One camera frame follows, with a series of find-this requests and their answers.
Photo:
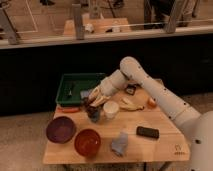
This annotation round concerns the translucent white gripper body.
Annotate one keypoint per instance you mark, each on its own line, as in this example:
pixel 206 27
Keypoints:
pixel 96 98

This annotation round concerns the dark red grape bunch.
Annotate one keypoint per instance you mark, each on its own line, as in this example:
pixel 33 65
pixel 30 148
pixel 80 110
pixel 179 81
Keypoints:
pixel 87 105

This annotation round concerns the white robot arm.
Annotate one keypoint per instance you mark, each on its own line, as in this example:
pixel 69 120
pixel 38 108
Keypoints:
pixel 197 127

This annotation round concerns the white paper cup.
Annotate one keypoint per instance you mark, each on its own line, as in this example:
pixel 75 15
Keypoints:
pixel 110 109

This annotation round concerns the blue plastic cup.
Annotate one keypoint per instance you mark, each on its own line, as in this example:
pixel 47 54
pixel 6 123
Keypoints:
pixel 94 114

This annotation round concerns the grey blue sponge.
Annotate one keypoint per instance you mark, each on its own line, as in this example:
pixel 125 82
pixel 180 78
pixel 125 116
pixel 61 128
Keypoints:
pixel 85 93

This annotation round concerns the yellow banana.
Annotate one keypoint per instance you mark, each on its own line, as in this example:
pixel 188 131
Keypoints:
pixel 127 104

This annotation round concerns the dark utensil in tray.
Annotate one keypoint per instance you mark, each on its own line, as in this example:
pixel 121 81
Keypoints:
pixel 70 90

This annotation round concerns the green plastic tray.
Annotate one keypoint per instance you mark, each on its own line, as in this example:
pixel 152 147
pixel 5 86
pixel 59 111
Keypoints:
pixel 82 81

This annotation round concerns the orange carrot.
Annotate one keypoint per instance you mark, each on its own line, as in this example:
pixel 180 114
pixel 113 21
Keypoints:
pixel 68 110

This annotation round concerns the orange fruit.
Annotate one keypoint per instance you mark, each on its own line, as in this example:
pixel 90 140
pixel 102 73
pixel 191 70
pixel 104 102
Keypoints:
pixel 151 103

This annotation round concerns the red orange bowl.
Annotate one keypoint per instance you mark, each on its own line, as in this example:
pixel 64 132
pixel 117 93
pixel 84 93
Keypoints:
pixel 87 143

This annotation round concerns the purple bowl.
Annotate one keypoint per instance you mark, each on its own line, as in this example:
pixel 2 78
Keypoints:
pixel 61 130

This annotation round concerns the black remote control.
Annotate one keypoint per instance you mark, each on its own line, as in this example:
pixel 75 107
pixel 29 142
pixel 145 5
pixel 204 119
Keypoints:
pixel 147 132

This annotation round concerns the black handled peeler tool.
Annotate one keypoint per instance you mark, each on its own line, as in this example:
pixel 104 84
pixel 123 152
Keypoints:
pixel 131 89

